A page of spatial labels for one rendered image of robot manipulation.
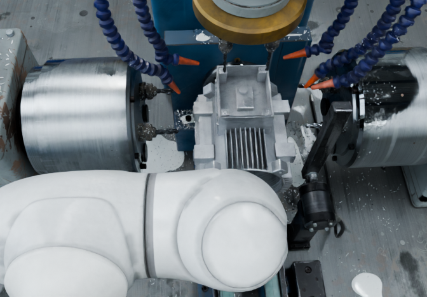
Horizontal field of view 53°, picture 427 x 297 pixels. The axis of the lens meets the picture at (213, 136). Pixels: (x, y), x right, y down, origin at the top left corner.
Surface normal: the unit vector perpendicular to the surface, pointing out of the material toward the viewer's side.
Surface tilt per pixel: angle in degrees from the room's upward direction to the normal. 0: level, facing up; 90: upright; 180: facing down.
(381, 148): 69
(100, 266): 45
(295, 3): 0
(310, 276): 0
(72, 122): 36
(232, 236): 23
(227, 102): 0
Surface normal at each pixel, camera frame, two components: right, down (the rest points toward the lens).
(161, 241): -0.07, 0.07
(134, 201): 0.07, -0.56
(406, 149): 0.05, 0.69
